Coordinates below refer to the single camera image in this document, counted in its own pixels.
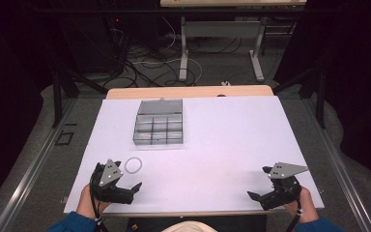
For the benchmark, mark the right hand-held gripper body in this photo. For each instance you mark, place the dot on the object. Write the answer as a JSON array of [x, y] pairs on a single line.
[[283, 190]]

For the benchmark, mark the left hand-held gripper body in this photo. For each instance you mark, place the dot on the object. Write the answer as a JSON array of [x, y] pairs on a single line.
[[104, 188]]

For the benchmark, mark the person's left hand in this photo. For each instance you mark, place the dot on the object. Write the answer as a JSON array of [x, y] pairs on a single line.
[[87, 203]]

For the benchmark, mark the person's right hand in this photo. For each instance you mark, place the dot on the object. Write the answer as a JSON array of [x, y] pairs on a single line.
[[304, 206]]

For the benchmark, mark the white table mat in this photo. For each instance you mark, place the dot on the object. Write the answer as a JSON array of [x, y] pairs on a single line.
[[212, 154]]

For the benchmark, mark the clear plastic compartment box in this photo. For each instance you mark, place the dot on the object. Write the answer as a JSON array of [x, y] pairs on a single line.
[[159, 124]]

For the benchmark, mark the person's beige cap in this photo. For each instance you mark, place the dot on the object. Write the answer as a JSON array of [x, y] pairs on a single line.
[[189, 226]]

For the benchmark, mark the black metal stand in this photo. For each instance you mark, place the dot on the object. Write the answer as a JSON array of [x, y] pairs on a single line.
[[59, 93], [319, 93]]

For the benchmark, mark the black power strip red light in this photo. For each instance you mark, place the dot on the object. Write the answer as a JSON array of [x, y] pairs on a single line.
[[116, 24]]

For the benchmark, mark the white desk with metal legs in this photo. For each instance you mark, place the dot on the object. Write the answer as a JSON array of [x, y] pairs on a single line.
[[220, 29]]

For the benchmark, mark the black horizontal bar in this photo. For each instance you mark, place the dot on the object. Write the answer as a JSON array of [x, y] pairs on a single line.
[[174, 11]]

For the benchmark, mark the aluminium floor rail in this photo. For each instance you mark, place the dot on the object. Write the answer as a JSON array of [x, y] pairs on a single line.
[[29, 174], [338, 167]]

